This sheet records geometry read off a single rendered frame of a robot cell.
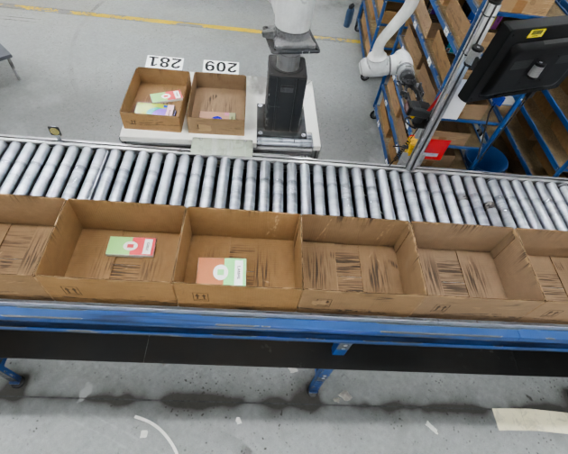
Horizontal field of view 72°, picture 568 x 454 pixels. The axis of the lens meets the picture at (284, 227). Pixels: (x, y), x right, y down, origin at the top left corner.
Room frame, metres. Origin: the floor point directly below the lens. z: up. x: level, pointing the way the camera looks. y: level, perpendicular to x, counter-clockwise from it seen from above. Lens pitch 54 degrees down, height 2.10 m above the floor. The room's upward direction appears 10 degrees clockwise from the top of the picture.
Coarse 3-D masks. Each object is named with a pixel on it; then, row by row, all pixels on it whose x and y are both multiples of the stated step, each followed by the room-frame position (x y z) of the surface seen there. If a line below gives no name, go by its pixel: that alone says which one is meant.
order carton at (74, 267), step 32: (64, 224) 0.66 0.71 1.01; (96, 224) 0.74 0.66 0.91; (128, 224) 0.76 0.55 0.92; (160, 224) 0.77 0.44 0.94; (64, 256) 0.58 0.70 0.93; (96, 256) 0.63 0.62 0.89; (160, 256) 0.67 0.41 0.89; (64, 288) 0.46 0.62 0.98; (96, 288) 0.47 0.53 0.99; (128, 288) 0.48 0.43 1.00; (160, 288) 0.50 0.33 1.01
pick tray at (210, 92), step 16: (208, 80) 1.85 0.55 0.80; (224, 80) 1.87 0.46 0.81; (240, 80) 1.88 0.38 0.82; (192, 96) 1.68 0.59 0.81; (208, 96) 1.77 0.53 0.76; (224, 96) 1.79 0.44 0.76; (240, 96) 1.82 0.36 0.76; (192, 112) 1.62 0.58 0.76; (224, 112) 1.66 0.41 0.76; (240, 112) 1.69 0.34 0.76; (192, 128) 1.47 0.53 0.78; (208, 128) 1.48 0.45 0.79; (224, 128) 1.50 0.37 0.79; (240, 128) 1.51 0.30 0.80
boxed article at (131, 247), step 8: (112, 240) 0.69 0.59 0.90; (120, 240) 0.70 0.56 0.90; (128, 240) 0.70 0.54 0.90; (136, 240) 0.71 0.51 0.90; (144, 240) 0.72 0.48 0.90; (152, 240) 0.72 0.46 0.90; (112, 248) 0.66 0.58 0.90; (120, 248) 0.67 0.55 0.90; (128, 248) 0.67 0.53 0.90; (136, 248) 0.68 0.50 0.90; (144, 248) 0.68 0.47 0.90; (152, 248) 0.69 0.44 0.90; (120, 256) 0.64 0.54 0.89; (128, 256) 0.65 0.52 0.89; (136, 256) 0.65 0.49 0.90; (144, 256) 0.65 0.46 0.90; (152, 256) 0.66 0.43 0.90
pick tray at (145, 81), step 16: (144, 80) 1.80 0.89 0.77; (160, 80) 1.81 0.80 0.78; (176, 80) 1.82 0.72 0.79; (128, 96) 1.58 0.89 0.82; (144, 96) 1.68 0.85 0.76; (128, 112) 1.52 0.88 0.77; (128, 128) 1.42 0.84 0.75; (144, 128) 1.44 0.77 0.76; (160, 128) 1.45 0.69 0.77; (176, 128) 1.46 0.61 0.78
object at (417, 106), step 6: (408, 102) 1.54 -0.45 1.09; (414, 102) 1.54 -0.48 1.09; (420, 102) 1.55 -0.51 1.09; (408, 108) 1.51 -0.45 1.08; (414, 108) 1.50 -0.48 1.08; (420, 108) 1.51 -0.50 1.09; (426, 108) 1.52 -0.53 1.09; (408, 114) 1.50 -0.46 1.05; (414, 114) 1.50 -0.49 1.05; (420, 114) 1.50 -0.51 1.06; (426, 114) 1.51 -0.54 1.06; (414, 120) 1.52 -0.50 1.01; (420, 120) 1.52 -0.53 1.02
